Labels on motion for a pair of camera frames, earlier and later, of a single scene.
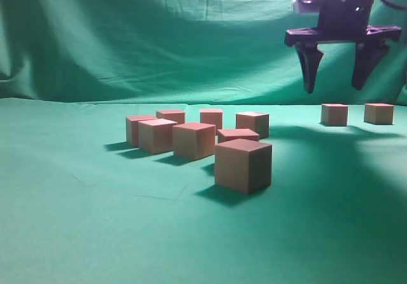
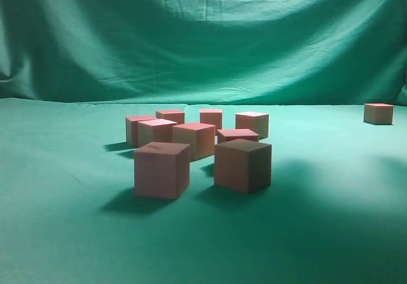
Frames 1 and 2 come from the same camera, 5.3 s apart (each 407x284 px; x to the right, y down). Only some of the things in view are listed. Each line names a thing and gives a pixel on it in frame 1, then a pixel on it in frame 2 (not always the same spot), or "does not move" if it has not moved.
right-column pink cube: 243,164 does not move
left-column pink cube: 334,115 → 162,169
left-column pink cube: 156,136 does not move
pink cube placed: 258,122 does not move
